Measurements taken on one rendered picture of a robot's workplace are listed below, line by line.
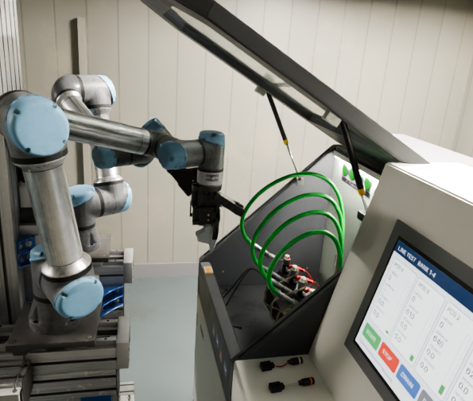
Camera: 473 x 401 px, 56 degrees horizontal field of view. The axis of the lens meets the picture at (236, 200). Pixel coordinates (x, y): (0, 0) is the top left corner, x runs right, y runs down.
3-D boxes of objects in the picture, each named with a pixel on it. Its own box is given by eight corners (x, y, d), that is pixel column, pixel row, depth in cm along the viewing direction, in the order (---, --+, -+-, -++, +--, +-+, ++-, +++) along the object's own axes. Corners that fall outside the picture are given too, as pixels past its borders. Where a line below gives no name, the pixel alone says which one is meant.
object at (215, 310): (198, 295, 192) (199, 262, 186) (208, 294, 193) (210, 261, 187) (226, 403, 134) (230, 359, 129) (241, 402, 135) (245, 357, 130)
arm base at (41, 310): (22, 336, 119) (19, 304, 116) (35, 305, 133) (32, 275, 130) (83, 332, 122) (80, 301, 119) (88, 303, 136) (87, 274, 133)
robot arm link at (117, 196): (88, 218, 177) (63, 77, 170) (122, 210, 188) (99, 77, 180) (103, 219, 169) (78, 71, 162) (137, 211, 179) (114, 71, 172)
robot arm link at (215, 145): (191, 130, 126) (215, 128, 131) (189, 168, 129) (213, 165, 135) (207, 135, 120) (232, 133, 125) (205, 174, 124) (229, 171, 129)
